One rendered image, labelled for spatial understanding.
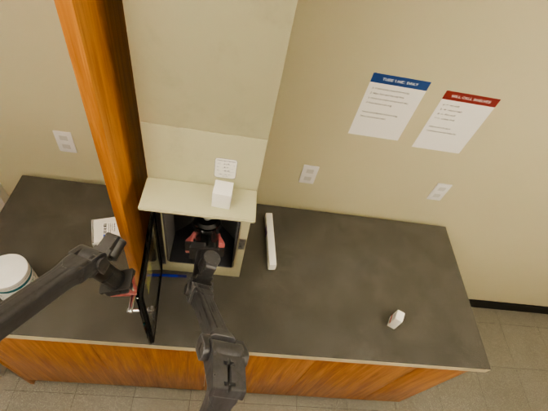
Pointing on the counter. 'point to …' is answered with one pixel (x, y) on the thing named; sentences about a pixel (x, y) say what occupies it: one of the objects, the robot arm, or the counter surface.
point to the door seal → (145, 278)
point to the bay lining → (174, 223)
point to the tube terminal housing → (202, 168)
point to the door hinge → (161, 236)
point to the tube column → (209, 62)
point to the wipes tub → (14, 274)
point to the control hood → (196, 201)
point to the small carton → (222, 194)
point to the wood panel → (110, 109)
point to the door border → (141, 296)
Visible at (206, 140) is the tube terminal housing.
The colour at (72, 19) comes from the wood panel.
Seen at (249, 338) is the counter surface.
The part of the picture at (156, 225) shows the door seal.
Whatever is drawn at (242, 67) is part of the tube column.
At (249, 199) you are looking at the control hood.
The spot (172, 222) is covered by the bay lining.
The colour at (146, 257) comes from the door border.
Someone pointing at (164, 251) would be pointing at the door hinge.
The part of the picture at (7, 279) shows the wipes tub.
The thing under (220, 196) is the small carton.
